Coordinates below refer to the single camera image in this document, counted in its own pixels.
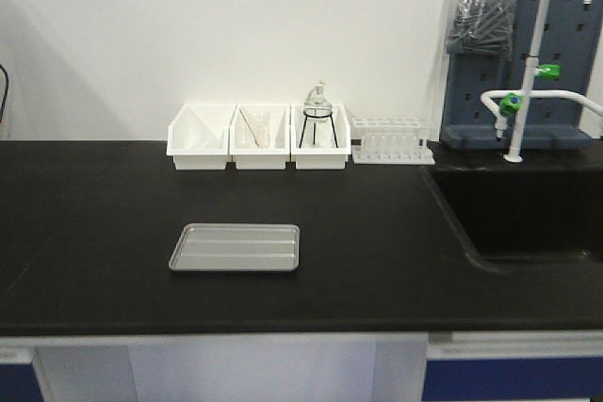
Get glass beaker in bin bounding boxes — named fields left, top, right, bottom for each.
left=243, top=109, right=269, bottom=148

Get silver metal tray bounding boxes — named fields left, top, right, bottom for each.
left=169, top=223, right=301, bottom=272

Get white blue bench cabinet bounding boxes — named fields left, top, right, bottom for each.
left=1, top=331, right=602, bottom=401

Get white right storage bin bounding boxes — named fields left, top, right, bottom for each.
left=290, top=104, right=351, bottom=169

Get white storage bin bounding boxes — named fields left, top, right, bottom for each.
left=290, top=104, right=351, bottom=169
left=229, top=105, right=290, bottom=170
left=166, top=104, right=236, bottom=170

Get white middle storage bin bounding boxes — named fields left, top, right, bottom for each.
left=229, top=105, right=290, bottom=170

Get glass alcohol lamp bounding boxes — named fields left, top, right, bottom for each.
left=303, top=81, right=333, bottom=123

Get white test tube rack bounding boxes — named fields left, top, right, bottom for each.
left=351, top=117, right=435, bottom=165

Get glass stirring rod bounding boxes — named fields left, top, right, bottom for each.
left=238, top=107, right=260, bottom=148

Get white left storage bin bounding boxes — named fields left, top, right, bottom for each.
left=166, top=104, right=236, bottom=170

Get black lab sink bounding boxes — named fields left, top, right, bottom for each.
left=426, top=169, right=602, bottom=273

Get white lab faucet green knobs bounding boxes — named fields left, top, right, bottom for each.
left=481, top=0, right=602, bottom=163

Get clear plastic bag of pegs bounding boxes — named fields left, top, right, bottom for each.
left=446, top=0, right=518, bottom=60

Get blue-grey pegboard drying rack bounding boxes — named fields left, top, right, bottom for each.
left=440, top=0, right=602, bottom=153

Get black wire tripod stand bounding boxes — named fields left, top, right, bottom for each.
left=299, top=108, right=338, bottom=147

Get black red cable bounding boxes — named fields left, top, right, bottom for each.
left=0, top=63, right=10, bottom=125

